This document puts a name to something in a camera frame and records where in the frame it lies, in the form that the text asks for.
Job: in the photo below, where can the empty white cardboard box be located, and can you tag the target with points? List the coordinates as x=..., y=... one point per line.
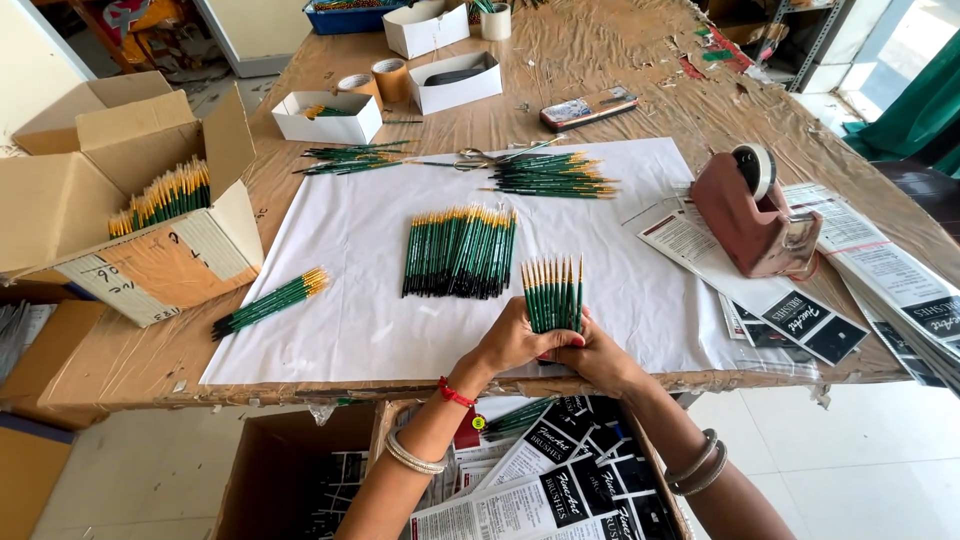
x=425, y=26

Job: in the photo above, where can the brown packing tape roll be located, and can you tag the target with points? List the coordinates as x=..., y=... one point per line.
x=360, y=86
x=391, y=79

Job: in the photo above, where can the silver bangles on left wrist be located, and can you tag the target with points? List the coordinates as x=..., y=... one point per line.
x=412, y=454

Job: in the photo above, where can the bundle of green paintbrushes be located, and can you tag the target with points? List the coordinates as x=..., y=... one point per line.
x=553, y=294

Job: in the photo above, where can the silver bangles on right wrist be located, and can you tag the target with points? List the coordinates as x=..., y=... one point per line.
x=697, y=465

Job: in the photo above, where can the metal shelf rack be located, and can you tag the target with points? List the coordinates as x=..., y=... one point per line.
x=799, y=37

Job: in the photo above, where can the large pile of green paintbrushes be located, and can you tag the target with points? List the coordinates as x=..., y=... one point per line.
x=459, y=251

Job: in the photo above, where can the brown tape dispenser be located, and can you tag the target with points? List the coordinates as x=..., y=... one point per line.
x=754, y=214

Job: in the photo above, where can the white cup with brushes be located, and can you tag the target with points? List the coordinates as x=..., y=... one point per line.
x=495, y=21

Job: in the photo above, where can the small white box with brushes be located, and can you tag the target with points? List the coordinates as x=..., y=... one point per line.
x=328, y=118

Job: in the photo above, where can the scissors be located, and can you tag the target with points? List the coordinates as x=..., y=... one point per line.
x=487, y=156

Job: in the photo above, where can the green curtain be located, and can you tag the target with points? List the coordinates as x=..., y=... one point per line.
x=911, y=112

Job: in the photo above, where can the white box with black item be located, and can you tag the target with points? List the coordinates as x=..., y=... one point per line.
x=455, y=81

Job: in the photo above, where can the long heap of green paintbrushes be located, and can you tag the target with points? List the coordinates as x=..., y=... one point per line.
x=553, y=175

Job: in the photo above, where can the silver bangles on wrist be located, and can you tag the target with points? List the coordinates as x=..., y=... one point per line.
x=697, y=465
x=412, y=454

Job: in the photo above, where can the tied bunch of green paintbrushes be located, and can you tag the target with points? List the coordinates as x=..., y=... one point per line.
x=271, y=302

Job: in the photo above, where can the flat printed pencil case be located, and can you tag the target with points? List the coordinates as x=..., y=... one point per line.
x=589, y=108

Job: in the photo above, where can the person's left hand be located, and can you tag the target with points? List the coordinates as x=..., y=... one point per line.
x=512, y=339

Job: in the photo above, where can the large white paper sheet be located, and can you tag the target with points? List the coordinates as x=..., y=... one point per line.
x=480, y=270

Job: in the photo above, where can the stack of printed packaging sleeves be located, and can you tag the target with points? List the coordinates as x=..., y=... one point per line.
x=892, y=285

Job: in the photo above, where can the blue plastic tray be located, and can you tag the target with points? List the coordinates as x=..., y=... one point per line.
x=352, y=15

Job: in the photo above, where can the printed sleeves under dispenser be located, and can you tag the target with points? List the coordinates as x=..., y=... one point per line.
x=750, y=296

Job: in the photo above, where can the person's right hand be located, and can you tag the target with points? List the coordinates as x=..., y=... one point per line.
x=600, y=360

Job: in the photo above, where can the open cardboard box of paintbrushes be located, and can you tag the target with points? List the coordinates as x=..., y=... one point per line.
x=127, y=217

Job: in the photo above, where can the cardboard carton of printed sleeves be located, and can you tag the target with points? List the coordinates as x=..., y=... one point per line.
x=480, y=480

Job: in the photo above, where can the loose spread of green paintbrushes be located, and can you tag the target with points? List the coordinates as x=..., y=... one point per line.
x=356, y=157

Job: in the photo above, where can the flat cardboard pieces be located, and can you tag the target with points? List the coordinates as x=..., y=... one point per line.
x=37, y=390

